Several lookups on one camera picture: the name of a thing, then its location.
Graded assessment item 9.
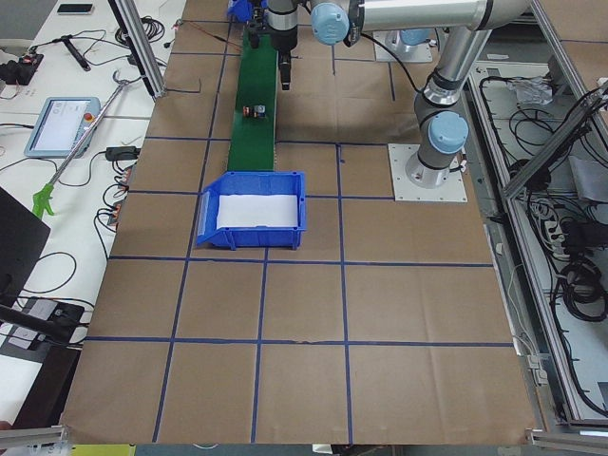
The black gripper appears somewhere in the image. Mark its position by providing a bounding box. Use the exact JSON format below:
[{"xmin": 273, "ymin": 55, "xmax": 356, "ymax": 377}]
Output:
[{"xmin": 270, "ymin": 27, "xmax": 297, "ymax": 90}]

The red push button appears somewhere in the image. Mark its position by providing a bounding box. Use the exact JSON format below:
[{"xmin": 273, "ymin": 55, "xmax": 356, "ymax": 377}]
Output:
[{"xmin": 242, "ymin": 104, "xmax": 266, "ymax": 119}]

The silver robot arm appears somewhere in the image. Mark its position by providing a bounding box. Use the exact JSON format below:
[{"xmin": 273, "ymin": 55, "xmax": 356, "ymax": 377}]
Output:
[
  {"xmin": 266, "ymin": 1, "xmax": 365, "ymax": 90},
  {"xmin": 349, "ymin": 0, "xmax": 530, "ymax": 189}
]

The blue bin on right side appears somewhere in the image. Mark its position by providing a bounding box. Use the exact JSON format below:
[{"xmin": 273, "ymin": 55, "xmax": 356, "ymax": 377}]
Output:
[{"xmin": 226, "ymin": 0, "xmax": 264, "ymax": 23}]

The blue bin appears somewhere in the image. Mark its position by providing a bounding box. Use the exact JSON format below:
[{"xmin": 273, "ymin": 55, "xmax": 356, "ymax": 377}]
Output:
[
  {"xmin": 196, "ymin": 171, "xmax": 307, "ymax": 250},
  {"xmin": 226, "ymin": 0, "xmax": 264, "ymax": 23}
]

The green conveyor belt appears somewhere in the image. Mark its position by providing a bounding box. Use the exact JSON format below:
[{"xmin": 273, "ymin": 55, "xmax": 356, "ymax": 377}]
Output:
[{"xmin": 227, "ymin": 32, "xmax": 277, "ymax": 171}]

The blue bin on left side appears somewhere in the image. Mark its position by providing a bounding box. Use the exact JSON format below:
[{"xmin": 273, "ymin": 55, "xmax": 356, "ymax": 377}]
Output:
[{"xmin": 196, "ymin": 171, "xmax": 307, "ymax": 250}]

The black power adapter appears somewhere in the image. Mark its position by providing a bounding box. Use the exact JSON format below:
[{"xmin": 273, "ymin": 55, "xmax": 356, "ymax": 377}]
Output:
[{"xmin": 104, "ymin": 145, "xmax": 141, "ymax": 162}]

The black flat tool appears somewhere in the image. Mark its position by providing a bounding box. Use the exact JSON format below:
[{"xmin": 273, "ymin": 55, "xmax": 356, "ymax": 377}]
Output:
[{"xmin": 60, "ymin": 36, "xmax": 91, "ymax": 71}]

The teach pendant tablet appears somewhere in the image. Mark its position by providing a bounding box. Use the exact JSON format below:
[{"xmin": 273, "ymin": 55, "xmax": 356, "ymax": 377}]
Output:
[{"xmin": 24, "ymin": 97, "xmax": 101, "ymax": 159}]

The smartphone on table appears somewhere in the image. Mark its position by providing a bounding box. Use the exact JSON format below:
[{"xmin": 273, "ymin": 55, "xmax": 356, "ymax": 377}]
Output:
[{"xmin": 57, "ymin": 3, "xmax": 94, "ymax": 15}]

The black monitor corner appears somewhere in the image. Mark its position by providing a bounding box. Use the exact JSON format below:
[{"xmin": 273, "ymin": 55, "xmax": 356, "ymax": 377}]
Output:
[{"xmin": 0, "ymin": 188, "xmax": 50, "ymax": 307}]

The red black power wire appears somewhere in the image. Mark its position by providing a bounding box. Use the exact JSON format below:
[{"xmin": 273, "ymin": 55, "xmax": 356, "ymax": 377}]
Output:
[{"xmin": 173, "ymin": 19, "xmax": 244, "ymax": 48}]

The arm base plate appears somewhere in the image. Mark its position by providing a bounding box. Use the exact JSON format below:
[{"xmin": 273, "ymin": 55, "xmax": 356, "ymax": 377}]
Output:
[
  {"xmin": 388, "ymin": 143, "xmax": 467, "ymax": 203},
  {"xmin": 372, "ymin": 28, "xmax": 433, "ymax": 63}
]

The aluminium frame post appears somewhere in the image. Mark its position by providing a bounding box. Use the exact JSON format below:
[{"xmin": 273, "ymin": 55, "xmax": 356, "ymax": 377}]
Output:
[{"xmin": 108, "ymin": 0, "xmax": 166, "ymax": 100}]

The green handled reacher grabber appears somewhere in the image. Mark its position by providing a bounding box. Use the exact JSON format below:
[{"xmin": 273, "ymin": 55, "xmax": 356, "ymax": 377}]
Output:
[{"xmin": 32, "ymin": 70, "xmax": 139, "ymax": 219}]

